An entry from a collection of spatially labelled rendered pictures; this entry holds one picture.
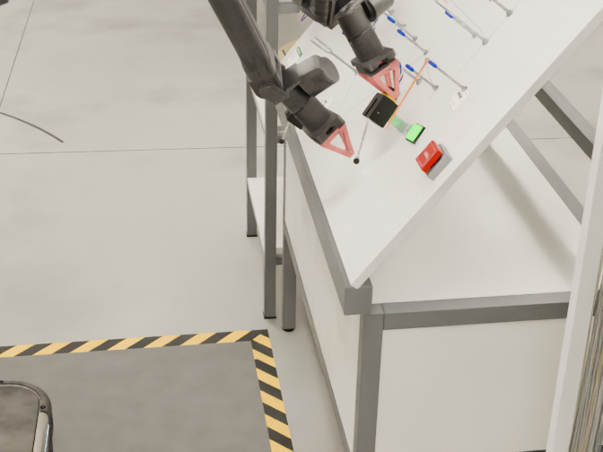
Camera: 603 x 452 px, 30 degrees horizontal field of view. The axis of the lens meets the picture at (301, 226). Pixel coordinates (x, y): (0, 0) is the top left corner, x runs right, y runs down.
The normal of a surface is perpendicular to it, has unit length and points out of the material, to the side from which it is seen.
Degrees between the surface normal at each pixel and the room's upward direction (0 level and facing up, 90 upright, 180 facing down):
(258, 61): 106
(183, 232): 0
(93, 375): 0
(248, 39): 116
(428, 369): 90
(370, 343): 90
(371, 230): 52
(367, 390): 90
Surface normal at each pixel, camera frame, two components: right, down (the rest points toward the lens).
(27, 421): 0.02, -0.88
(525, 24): -0.76, -0.50
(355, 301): 0.15, 0.48
